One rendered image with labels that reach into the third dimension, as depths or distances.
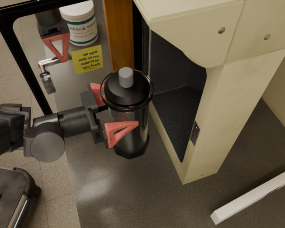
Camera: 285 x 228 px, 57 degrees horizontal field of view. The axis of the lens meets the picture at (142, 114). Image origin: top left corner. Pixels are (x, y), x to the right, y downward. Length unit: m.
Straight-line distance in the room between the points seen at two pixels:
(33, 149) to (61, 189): 1.37
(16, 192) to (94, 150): 0.89
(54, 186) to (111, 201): 1.13
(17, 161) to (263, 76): 1.79
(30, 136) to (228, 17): 0.36
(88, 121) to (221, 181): 0.45
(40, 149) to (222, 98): 0.32
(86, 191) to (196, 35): 0.58
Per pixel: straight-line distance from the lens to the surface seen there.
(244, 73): 0.44
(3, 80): 2.57
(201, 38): 0.33
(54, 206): 1.83
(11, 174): 1.72
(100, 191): 0.78
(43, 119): 0.56
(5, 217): 1.64
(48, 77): 0.67
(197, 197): 0.79
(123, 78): 0.50
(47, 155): 0.49
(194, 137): 0.57
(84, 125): 0.55
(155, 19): 0.29
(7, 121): 0.53
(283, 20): 0.40
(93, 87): 0.59
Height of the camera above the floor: 1.67
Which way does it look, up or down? 55 degrees down
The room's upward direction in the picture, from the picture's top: straight up
